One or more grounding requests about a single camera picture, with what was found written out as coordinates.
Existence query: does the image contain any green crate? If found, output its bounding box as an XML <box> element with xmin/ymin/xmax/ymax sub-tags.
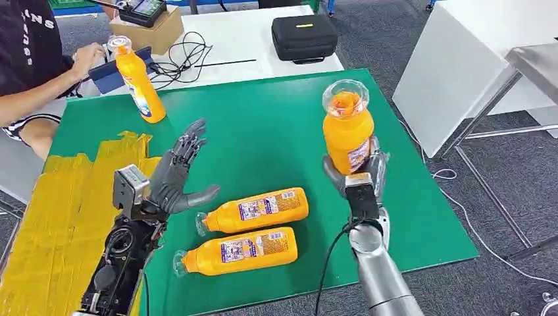
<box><xmin>47</xmin><ymin>0</ymin><xmax>95</xmax><ymax>11</ymax></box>

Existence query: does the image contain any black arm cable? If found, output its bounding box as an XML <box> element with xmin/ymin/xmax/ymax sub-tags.
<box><xmin>315</xmin><ymin>220</ymin><xmax>363</xmax><ymax>316</ymax></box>

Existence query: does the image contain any yellow sheet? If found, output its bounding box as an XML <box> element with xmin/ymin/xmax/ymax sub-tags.
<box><xmin>0</xmin><ymin>130</ymin><xmax>162</xmax><ymax>316</ymax></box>

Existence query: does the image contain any white table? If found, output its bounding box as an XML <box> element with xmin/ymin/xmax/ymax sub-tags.
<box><xmin>72</xmin><ymin>4</ymin><xmax>345</xmax><ymax>103</ymax></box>

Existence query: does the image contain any person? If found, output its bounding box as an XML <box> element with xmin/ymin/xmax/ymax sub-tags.
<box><xmin>0</xmin><ymin>0</ymin><xmax>108</xmax><ymax>161</ymax></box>

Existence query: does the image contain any green table mat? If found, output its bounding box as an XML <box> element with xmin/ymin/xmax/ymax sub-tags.
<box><xmin>47</xmin><ymin>68</ymin><xmax>480</xmax><ymax>316</ymax></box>

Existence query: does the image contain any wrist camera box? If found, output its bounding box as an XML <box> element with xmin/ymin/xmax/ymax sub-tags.
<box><xmin>344</xmin><ymin>172</ymin><xmax>381</xmax><ymax>221</ymax></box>
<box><xmin>112</xmin><ymin>165</ymin><xmax>151</xmax><ymax>219</ymax></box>

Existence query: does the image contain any steel bench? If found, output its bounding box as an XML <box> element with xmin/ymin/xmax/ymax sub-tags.
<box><xmin>440</xmin><ymin>41</ymin><xmax>558</xmax><ymax>263</ymax></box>

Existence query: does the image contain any white floor cable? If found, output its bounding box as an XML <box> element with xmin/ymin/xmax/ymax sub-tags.
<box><xmin>399</xmin><ymin>117</ymin><xmax>558</xmax><ymax>288</ymax></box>

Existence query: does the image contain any silver metal object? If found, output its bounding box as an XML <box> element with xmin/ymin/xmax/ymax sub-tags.
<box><xmin>540</xmin><ymin>292</ymin><xmax>558</xmax><ymax>316</ymax></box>

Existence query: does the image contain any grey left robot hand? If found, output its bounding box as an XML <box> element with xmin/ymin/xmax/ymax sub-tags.
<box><xmin>149</xmin><ymin>117</ymin><xmax>221</xmax><ymax>215</ymax></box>

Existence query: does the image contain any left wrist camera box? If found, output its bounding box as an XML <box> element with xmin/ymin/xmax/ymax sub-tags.
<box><xmin>112</xmin><ymin>165</ymin><xmax>151</xmax><ymax>219</ymax></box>

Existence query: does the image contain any black controller device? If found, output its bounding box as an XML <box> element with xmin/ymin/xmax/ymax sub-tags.
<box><xmin>89</xmin><ymin>0</ymin><xmax>168</xmax><ymax>29</ymax></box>

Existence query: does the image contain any white board panel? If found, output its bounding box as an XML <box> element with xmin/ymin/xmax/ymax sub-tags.
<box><xmin>392</xmin><ymin>0</ymin><xmax>558</xmax><ymax>159</ymax></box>

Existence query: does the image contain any blue rail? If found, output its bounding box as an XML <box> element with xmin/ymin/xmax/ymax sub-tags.
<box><xmin>52</xmin><ymin>4</ymin><xmax>108</xmax><ymax>17</ymax></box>

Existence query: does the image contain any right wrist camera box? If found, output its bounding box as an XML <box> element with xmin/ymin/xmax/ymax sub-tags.
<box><xmin>344</xmin><ymin>172</ymin><xmax>381</xmax><ymax>221</ymax></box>

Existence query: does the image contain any tangled black cable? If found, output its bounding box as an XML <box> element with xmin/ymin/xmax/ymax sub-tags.
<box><xmin>148</xmin><ymin>31</ymin><xmax>214</xmax><ymax>91</ymax></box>

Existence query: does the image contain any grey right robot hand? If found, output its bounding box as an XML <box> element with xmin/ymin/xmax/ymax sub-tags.
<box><xmin>322</xmin><ymin>136</ymin><xmax>391</xmax><ymax>207</ymax></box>

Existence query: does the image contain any black carry case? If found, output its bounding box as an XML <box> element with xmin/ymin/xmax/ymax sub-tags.
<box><xmin>270</xmin><ymin>14</ymin><xmax>340</xmax><ymax>65</ymax></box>

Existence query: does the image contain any orange drink bottle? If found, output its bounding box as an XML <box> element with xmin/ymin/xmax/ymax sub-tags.
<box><xmin>172</xmin><ymin>226</ymin><xmax>299</xmax><ymax>278</ymax></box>
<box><xmin>195</xmin><ymin>187</ymin><xmax>310</xmax><ymax>238</ymax></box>
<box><xmin>321</xmin><ymin>79</ymin><xmax>376</xmax><ymax>176</ymax></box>
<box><xmin>107</xmin><ymin>35</ymin><xmax>167</xmax><ymax>124</ymax></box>

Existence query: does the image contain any cardboard box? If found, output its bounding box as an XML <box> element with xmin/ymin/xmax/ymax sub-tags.
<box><xmin>109</xmin><ymin>5</ymin><xmax>186</xmax><ymax>56</ymax></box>

